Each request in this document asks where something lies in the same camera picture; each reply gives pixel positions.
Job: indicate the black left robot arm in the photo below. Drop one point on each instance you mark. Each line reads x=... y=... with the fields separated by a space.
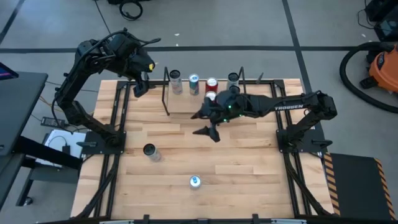
x=70 y=84

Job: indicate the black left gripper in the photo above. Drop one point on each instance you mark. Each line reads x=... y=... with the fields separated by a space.
x=138 y=63

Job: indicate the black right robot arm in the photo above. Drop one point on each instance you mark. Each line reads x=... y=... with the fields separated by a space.
x=289 y=107

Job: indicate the black frame wooden shelf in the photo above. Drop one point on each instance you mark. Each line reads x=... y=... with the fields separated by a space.
x=183 y=104

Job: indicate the black power brick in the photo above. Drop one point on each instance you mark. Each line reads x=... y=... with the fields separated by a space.
x=53 y=122

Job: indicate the white paper sheet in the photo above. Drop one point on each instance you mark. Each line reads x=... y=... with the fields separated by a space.
x=59 y=140

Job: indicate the black desk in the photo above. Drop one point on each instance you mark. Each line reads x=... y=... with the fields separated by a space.
x=18 y=105

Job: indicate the white Celsius Arctic Vibe can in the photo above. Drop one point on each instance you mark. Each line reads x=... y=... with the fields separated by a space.
x=234 y=89
x=232 y=80

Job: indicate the orange shop vacuum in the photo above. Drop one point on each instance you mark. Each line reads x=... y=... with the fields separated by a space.
x=385 y=68
x=342 y=73

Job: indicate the red Coca-Cola can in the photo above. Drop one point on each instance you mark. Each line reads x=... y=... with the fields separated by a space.
x=211 y=84
x=211 y=95

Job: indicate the small black adapter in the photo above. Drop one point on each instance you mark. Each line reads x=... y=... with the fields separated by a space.
x=66 y=149

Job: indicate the black equipment case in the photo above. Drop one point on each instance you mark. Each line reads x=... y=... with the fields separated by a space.
x=384 y=18

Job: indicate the black aluminium table frame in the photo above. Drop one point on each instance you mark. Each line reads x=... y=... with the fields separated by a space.
x=155 y=83

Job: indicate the black mat with hazard stripes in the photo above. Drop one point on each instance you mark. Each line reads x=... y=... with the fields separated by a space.
x=354 y=186

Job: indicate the white Celsius Peach Vibe can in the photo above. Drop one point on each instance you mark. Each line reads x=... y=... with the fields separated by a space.
x=152 y=152
x=176 y=82

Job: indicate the silver blue Red Bull can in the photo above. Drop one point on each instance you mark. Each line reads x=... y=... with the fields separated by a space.
x=194 y=84
x=195 y=182

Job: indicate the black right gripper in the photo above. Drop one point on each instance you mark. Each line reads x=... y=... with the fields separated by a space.
x=228 y=107

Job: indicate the tablet with lit screen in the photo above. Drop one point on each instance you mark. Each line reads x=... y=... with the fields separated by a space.
x=6 y=72

